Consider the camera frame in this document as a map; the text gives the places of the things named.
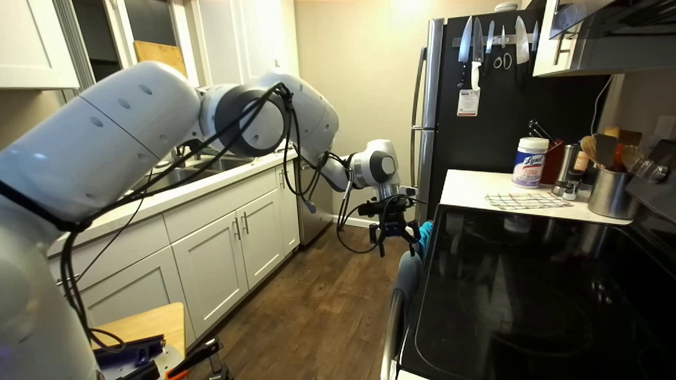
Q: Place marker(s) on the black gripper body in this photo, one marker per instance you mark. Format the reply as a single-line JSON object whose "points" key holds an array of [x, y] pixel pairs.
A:
{"points": [[390, 211]]}

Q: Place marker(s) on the light grey-blue towel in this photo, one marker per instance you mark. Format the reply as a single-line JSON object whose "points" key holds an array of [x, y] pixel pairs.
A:
{"points": [[408, 272]]}

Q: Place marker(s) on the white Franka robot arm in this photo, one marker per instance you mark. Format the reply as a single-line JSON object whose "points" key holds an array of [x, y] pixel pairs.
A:
{"points": [[106, 140]]}

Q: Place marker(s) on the bright blue striped towel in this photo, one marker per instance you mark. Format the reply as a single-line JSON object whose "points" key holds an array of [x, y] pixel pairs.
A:
{"points": [[425, 239]]}

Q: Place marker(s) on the black glass top stove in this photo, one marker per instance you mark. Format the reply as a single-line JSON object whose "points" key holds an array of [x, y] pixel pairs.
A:
{"points": [[534, 297]]}

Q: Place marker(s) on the stainless steel dishwasher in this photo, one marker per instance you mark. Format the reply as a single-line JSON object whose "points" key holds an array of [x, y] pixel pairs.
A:
{"points": [[314, 228]]}

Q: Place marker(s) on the black steel refrigerator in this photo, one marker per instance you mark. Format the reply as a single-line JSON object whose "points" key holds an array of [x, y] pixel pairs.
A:
{"points": [[492, 134]]}

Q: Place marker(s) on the white paper tag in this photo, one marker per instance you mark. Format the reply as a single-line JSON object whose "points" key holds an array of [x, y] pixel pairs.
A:
{"points": [[467, 101]]}

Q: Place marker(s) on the white wipes canister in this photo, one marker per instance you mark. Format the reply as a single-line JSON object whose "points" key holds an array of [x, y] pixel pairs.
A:
{"points": [[529, 160]]}

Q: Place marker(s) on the brown spice bottle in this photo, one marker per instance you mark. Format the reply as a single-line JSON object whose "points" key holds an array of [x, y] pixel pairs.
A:
{"points": [[552, 164]]}

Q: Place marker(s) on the steel shaker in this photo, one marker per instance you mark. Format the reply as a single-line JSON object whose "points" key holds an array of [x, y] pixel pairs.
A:
{"points": [[568, 172]]}

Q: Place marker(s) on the white sink base cabinets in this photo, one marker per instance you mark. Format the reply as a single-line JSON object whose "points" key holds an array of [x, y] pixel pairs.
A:
{"points": [[212, 261]]}

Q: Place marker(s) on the long kitchen knife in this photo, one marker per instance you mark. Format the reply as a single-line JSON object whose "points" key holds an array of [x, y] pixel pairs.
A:
{"points": [[477, 49]]}

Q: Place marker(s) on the steel kitchen sink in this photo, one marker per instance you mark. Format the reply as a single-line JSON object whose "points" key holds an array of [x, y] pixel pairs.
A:
{"points": [[212, 165]]}

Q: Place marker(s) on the wide blade kitchen knife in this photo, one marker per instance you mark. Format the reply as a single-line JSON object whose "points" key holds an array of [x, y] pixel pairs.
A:
{"points": [[522, 40], [464, 39]]}

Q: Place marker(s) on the small kitchen knife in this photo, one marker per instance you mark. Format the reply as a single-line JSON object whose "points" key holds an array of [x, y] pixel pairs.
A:
{"points": [[534, 36], [490, 36]]}

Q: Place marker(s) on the steel utensil holder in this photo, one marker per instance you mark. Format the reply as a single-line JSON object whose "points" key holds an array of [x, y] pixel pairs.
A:
{"points": [[609, 192]]}

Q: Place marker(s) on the wooden spatula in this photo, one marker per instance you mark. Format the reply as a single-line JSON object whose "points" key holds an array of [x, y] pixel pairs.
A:
{"points": [[595, 148]]}

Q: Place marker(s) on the black red hand tool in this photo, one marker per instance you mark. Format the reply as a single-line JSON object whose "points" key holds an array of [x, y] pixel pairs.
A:
{"points": [[193, 356]]}

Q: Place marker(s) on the white upper cabinet beside hood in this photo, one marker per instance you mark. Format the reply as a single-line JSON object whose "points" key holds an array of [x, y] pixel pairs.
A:
{"points": [[545, 49]]}

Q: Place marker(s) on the wooden spoon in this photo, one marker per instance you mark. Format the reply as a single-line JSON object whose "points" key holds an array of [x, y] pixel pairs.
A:
{"points": [[625, 144]]}

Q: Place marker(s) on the wooden table board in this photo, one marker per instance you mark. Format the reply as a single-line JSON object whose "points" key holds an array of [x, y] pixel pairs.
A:
{"points": [[147, 323]]}

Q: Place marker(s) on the blue black device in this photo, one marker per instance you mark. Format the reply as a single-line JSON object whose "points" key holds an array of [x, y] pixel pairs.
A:
{"points": [[128, 354]]}

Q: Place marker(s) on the wooden cutting board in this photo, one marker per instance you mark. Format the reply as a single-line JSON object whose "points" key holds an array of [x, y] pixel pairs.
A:
{"points": [[161, 56]]}

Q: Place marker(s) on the dark range hood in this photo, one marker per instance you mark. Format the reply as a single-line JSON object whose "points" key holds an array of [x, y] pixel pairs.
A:
{"points": [[625, 34]]}

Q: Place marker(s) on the white upper cabinet beside window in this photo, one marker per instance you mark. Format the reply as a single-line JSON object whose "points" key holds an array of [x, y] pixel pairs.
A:
{"points": [[27, 43]]}

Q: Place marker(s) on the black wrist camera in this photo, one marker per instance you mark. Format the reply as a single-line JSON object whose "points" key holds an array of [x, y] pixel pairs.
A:
{"points": [[369, 207]]}

